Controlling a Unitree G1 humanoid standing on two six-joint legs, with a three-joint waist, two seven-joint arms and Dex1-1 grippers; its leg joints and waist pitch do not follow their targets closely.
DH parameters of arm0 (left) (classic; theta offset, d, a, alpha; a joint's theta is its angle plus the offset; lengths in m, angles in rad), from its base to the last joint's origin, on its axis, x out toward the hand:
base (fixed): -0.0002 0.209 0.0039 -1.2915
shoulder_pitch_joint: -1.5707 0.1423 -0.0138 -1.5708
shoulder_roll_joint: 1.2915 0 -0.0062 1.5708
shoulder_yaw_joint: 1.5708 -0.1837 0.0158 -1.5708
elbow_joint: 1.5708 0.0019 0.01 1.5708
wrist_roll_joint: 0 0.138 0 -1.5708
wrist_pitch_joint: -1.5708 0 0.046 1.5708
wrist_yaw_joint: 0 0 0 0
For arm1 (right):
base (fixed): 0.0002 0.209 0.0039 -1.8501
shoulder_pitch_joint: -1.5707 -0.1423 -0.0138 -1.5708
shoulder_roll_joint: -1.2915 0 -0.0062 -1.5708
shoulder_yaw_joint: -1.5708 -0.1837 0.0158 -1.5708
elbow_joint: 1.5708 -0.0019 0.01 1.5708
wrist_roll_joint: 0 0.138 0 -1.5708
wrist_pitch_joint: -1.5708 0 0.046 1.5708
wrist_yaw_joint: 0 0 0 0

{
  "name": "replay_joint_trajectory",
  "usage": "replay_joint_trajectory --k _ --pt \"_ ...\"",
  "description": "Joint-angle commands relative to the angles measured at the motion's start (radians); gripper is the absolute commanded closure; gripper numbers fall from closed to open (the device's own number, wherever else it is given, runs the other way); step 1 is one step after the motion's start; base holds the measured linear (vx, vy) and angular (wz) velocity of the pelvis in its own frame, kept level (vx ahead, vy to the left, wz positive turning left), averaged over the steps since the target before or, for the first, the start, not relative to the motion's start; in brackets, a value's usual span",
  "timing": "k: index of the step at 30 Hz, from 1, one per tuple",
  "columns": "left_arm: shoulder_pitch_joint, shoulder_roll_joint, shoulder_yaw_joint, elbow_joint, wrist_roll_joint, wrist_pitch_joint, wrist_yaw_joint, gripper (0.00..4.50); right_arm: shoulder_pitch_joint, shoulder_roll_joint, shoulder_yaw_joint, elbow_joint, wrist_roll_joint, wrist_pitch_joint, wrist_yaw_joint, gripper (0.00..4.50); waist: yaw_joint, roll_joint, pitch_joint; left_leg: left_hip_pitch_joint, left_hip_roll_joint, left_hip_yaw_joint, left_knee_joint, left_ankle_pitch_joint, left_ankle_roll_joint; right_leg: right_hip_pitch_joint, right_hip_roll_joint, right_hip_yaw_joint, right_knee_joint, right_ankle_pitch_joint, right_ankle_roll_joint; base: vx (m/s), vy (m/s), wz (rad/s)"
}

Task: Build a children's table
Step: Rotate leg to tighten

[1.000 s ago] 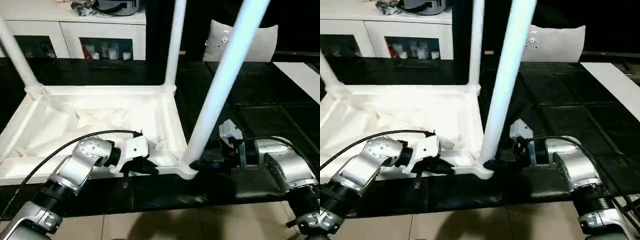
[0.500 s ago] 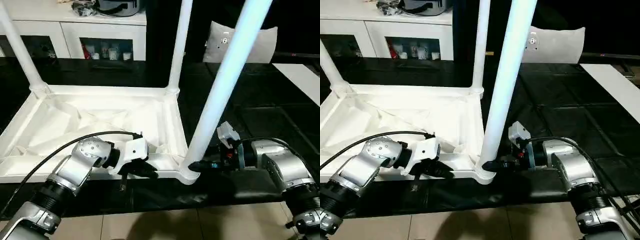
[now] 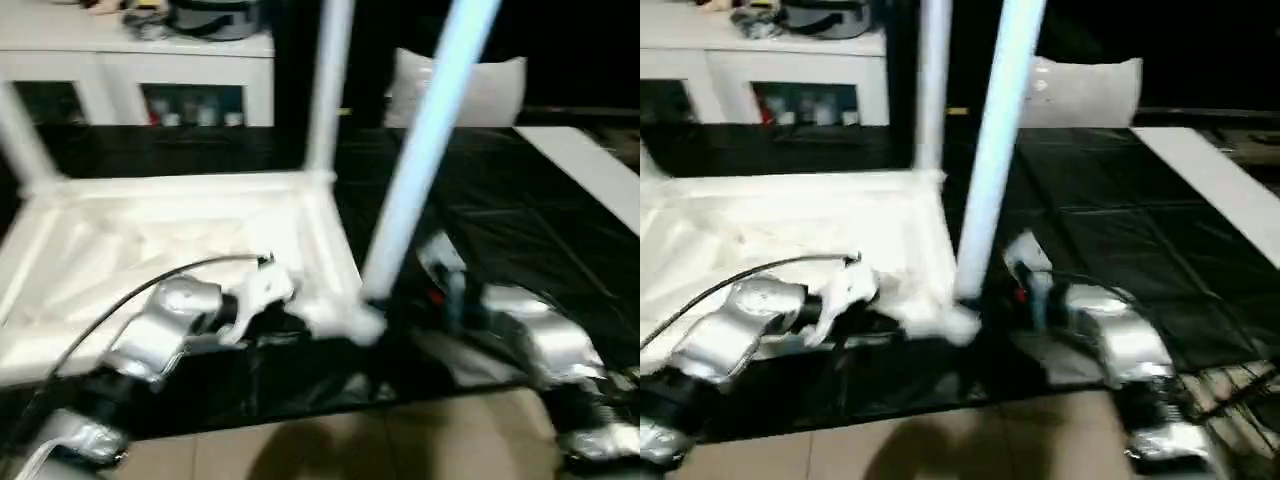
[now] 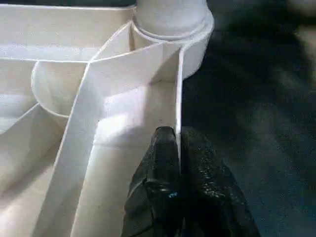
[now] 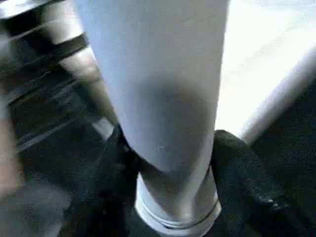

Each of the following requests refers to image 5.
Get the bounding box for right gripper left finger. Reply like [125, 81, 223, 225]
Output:
[61, 127, 140, 237]

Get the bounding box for white plastic table top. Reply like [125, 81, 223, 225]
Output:
[134, 0, 316, 231]

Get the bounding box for white plastic table leg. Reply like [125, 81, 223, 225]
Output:
[74, 0, 229, 223]

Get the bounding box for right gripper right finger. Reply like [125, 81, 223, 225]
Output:
[211, 129, 316, 237]

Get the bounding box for black table mat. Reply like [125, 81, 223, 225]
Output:
[0, 79, 316, 237]

